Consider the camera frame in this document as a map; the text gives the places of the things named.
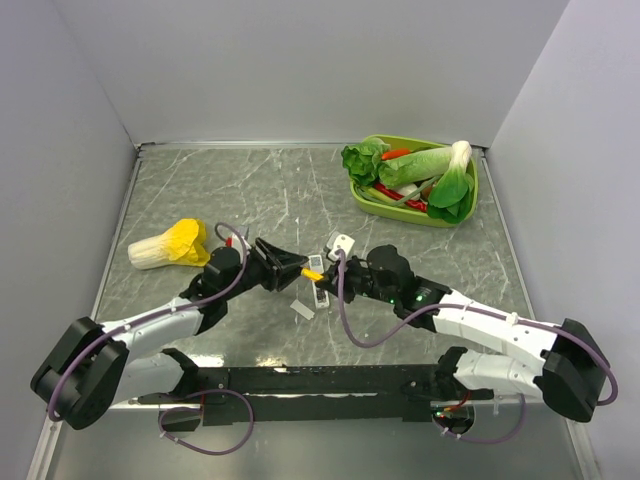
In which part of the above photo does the orange carrot toy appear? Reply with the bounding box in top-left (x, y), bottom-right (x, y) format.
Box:
top-left (381, 148), bottom-right (411, 161)

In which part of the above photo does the red chili pepper toy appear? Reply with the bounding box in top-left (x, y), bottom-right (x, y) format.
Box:
top-left (374, 183), bottom-right (427, 213)

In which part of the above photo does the green scallion toy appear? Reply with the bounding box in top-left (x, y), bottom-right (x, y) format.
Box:
top-left (366, 176), bottom-right (440, 206)

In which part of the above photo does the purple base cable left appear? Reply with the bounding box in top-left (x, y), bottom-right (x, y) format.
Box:
top-left (157, 388), bottom-right (255, 456)

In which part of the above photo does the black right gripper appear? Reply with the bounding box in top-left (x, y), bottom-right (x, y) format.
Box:
top-left (318, 254), bottom-right (399, 305)

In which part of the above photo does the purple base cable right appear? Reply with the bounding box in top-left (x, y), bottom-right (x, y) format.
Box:
top-left (432, 394), bottom-right (527, 446)

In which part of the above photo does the yellow napa cabbage toy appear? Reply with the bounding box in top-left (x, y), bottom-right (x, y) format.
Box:
top-left (127, 218), bottom-right (210, 270)

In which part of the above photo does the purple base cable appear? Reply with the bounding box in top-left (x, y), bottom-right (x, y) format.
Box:
top-left (157, 388), bottom-right (255, 456)
top-left (432, 394), bottom-right (527, 446)

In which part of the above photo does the white radish toy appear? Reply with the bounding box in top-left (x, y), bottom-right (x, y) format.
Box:
top-left (394, 184), bottom-right (420, 200)

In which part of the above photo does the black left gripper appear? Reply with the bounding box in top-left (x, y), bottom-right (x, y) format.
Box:
top-left (223, 236), bottom-right (308, 300)

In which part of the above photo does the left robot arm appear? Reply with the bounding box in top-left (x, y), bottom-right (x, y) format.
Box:
top-left (30, 238), bottom-right (308, 430)

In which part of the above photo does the green plastic basket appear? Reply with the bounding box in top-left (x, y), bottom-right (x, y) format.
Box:
top-left (341, 135), bottom-right (479, 228)

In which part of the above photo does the green lettuce toy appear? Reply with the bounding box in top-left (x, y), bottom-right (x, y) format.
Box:
top-left (341, 137), bottom-right (391, 187)

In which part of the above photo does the yellow handled screwdriver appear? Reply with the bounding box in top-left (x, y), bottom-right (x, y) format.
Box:
top-left (301, 268), bottom-right (323, 282)

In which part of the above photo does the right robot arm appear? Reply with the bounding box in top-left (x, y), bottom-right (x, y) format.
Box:
top-left (305, 245), bottom-right (619, 423)

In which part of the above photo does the white remote control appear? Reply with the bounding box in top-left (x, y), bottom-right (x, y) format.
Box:
top-left (307, 253), bottom-right (332, 310)

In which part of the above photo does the green napa cabbage toy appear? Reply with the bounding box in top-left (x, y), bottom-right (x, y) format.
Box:
top-left (378, 147), bottom-right (452, 188)

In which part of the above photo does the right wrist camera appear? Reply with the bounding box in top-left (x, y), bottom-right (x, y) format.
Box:
top-left (324, 232), bottom-right (355, 262)

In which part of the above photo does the bok choy toy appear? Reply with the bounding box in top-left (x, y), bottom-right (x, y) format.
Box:
top-left (427, 140), bottom-right (475, 224)

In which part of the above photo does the white battery cover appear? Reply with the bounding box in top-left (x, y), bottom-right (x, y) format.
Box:
top-left (290, 300), bottom-right (315, 320)

